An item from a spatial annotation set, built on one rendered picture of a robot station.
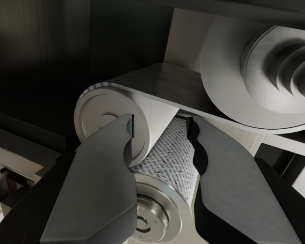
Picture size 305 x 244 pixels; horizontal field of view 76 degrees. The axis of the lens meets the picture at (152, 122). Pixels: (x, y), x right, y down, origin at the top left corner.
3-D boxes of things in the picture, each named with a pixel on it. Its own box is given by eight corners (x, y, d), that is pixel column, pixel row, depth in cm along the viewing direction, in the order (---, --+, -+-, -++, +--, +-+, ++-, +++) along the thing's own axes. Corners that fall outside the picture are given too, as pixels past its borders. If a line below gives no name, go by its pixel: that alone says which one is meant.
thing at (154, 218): (148, 250, 30) (110, 220, 31) (153, 238, 32) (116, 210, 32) (175, 228, 26) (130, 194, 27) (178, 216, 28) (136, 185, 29)
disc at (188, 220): (108, 158, 29) (207, 199, 25) (109, 156, 29) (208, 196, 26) (100, 223, 35) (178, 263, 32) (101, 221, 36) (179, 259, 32)
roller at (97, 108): (73, 77, 26) (159, 103, 23) (145, 59, 48) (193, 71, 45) (73, 152, 31) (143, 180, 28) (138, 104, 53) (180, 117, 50)
